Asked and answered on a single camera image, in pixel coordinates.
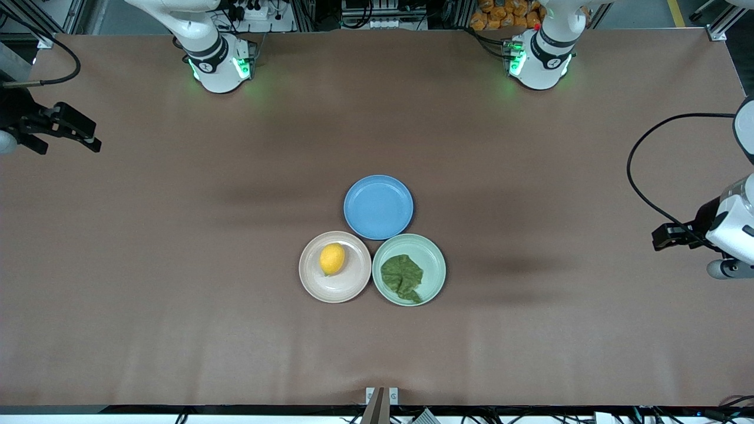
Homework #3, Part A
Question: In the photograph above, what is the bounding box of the green lettuce leaf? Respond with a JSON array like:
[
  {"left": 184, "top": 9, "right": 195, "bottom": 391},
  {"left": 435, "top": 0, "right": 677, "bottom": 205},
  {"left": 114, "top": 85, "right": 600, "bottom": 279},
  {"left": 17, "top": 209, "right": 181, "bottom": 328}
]
[{"left": 381, "top": 254, "right": 425, "bottom": 304}]

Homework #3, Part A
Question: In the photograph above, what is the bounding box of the yellow lemon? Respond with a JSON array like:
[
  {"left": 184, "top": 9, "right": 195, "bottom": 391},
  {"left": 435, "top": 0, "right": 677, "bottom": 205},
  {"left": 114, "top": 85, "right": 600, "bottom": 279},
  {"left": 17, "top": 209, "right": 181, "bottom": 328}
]
[{"left": 319, "top": 243, "right": 346, "bottom": 276}]

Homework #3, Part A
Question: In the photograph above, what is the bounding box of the white power strip with plugs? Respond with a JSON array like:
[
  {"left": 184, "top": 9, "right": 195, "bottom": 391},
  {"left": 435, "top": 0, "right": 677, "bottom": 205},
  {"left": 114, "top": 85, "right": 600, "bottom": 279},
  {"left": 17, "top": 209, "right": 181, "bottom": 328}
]
[{"left": 218, "top": 0, "right": 295, "bottom": 34}]

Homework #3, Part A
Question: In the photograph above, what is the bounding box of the mint green plate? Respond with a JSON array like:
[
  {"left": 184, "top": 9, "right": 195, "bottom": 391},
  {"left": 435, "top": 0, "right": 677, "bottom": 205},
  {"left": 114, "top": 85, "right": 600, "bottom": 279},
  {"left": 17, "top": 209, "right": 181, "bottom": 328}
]
[{"left": 372, "top": 233, "right": 447, "bottom": 307}]

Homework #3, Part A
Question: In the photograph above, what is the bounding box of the bag of oranges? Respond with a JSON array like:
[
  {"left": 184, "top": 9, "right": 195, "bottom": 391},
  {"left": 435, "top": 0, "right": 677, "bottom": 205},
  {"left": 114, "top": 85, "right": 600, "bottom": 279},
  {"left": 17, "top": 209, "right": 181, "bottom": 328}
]
[{"left": 469, "top": 0, "right": 545, "bottom": 31}]

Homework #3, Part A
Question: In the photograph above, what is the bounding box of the blue plate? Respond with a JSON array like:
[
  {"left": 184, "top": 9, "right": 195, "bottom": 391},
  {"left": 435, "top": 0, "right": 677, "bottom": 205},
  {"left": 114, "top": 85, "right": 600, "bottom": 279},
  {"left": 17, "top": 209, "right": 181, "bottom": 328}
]
[{"left": 343, "top": 174, "right": 414, "bottom": 241}]

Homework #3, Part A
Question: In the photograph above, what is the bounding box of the beige plate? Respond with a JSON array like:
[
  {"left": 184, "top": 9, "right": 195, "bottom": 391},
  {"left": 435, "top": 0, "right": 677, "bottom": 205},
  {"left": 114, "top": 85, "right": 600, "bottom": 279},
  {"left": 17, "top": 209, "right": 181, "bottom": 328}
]
[{"left": 299, "top": 231, "right": 372, "bottom": 304}]

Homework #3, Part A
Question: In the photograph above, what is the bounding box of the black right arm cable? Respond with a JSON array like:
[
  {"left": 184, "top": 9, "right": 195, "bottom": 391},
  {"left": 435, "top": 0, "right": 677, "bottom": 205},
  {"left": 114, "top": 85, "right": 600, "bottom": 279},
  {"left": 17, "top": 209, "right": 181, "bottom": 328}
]
[{"left": 0, "top": 6, "right": 81, "bottom": 89}]

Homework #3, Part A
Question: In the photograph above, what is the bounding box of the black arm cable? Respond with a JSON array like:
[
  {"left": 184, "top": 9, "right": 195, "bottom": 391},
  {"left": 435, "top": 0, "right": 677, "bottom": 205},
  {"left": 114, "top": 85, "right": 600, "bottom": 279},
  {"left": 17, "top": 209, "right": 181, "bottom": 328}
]
[
  {"left": 0, "top": 6, "right": 81, "bottom": 89},
  {"left": 626, "top": 112, "right": 737, "bottom": 233}
]

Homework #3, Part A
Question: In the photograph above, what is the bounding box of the aluminium frame profile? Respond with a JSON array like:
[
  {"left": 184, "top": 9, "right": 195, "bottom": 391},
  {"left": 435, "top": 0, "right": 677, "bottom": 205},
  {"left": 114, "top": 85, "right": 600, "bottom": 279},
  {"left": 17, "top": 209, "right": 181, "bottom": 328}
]
[
  {"left": 689, "top": 0, "right": 744, "bottom": 42},
  {"left": 18, "top": 0, "right": 89, "bottom": 49}
]

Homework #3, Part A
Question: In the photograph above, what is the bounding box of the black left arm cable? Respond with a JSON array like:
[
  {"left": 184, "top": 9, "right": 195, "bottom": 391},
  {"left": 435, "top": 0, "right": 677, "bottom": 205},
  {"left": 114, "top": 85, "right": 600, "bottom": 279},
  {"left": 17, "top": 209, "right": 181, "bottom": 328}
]
[{"left": 626, "top": 112, "right": 737, "bottom": 233}]

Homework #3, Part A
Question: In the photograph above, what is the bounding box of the white metal bracket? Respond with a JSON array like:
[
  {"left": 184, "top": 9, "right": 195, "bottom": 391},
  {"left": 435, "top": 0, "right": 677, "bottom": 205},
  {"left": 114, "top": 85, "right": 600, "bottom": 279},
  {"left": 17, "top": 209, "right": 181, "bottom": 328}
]
[{"left": 361, "top": 386, "right": 399, "bottom": 424}]

